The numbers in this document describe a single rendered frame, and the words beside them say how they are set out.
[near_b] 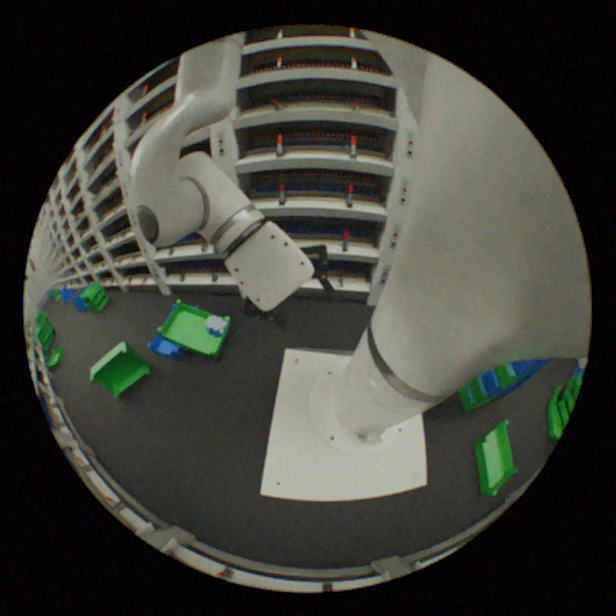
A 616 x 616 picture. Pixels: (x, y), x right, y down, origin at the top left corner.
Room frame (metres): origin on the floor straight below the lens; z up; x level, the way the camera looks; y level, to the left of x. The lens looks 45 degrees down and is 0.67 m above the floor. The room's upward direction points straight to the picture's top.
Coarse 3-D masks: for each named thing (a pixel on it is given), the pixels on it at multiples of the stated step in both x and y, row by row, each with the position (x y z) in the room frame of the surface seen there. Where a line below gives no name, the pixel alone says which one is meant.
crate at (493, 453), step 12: (492, 432) -0.14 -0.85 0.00; (504, 432) -0.18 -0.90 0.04; (480, 444) -0.15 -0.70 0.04; (492, 444) -0.20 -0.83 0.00; (504, 444) -0.24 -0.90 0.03; (480, 456) -0.21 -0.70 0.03; (492, 456) -0.26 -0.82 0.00; (504, 456) -0.31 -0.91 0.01; (480, 468) -0.27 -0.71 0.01; (492, 468) -0.32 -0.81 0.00; (504, 468) -0.38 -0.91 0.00; (516, 468) -0.40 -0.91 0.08; (480, 480) -0.34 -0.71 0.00; (492, 480) -0.39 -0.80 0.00; (504, 480) -0.42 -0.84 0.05; (492, 492) -0.41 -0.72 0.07
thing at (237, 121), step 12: (240, 108) 0.83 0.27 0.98; (396, 108) 0.72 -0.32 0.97; (240, 120) 0.75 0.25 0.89; (252, 120) 0.75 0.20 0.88; (264, 120) 0.75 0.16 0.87; (276, 120) 0.74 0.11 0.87; (288, 120) 0.74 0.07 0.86; (336, 120) 0.73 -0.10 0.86; (348, 120) 0.72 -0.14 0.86; (360, 120) 0.72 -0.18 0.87; (372, 120) 0.71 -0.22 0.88; (384, 120) 0.70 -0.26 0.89; (396, 120) 0.69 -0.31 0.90
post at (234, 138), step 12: (240, 72) 0.84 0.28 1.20; (240, 96) 0.84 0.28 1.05; (228, 120) 0.75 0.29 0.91; (228, 132) 0.75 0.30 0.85; (240, 132) 0.83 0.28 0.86; (216, 144) 0.75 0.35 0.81; (228, 144) 0.75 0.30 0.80; (240, 144) 0.83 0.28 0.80; (216, 156) 0.75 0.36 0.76; (228, 156) 0.75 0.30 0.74; (228, 168) 0.75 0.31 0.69; (240, 180) 0.79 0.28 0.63; (252, 180) 0.93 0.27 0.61; (240, 288) 0.75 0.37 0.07
